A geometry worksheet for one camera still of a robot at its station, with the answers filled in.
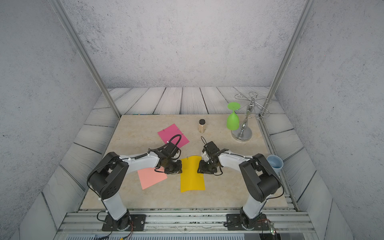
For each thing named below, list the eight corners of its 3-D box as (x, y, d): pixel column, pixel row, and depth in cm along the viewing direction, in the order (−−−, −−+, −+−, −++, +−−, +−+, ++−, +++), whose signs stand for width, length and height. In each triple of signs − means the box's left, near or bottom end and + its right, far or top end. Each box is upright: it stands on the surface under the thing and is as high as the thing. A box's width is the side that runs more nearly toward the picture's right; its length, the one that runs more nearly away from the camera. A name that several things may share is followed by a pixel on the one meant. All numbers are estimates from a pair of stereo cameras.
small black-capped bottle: (198, 132, 112) (198, 123, 105) (199, 127, 115) (200, 118, 108) (204, 133, 111) (204, 124, 104) (205, 128, 115) (206, 119, 107)
